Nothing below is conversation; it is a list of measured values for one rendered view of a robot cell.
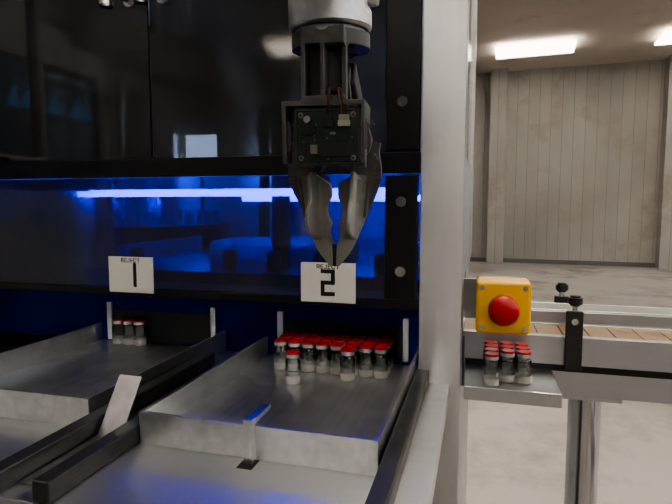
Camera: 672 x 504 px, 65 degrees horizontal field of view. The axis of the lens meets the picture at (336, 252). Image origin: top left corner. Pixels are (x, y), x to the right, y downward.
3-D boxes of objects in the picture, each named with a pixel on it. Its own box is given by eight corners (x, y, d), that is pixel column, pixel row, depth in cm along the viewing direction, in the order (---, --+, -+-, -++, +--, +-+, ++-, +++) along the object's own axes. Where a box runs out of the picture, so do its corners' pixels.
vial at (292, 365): (288, 379, 77) (288, 350, 77) (302, 380, 76) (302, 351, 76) (283, 384, 75) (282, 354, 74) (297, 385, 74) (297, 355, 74)
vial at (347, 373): (342, 376, 78) (342, 345, 78) (356, 377, 78) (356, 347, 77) (338, 381, 76) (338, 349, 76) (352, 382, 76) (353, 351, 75)
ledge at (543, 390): (465, 369, 88) (466, 358, 88) (548, 376, 85) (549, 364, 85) (463, 399, 75) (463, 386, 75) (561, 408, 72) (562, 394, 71)
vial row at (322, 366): (277, 365, 84) (276, 337, 83) (389, 375, 79) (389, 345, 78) (271, 369, 81) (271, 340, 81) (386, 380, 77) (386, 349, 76)
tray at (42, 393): (101, 340, 100) (100, 322, 100) (226, 350, 93) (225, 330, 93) (-83, 406, 67) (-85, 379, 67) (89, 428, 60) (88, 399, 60)
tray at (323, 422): (266, 356, 89) (265, 336, 89) (420, 369, 82) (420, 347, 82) (140, 443, 57) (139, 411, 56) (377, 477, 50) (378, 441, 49)
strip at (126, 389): (122, 422, 62) (120, 373, 62) (144, 425, 61) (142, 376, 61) (20, 483, 49) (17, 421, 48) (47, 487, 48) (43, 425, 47)
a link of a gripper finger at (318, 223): (293, 274, 48) (291, 171, 47) (306, 263, 54) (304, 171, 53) (327, 274, 48) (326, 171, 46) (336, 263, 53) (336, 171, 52)
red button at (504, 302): (487, 320, 73) (488, 292, 73) (517, 322, 72) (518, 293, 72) (487, 326, 70) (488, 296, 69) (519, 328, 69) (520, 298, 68)
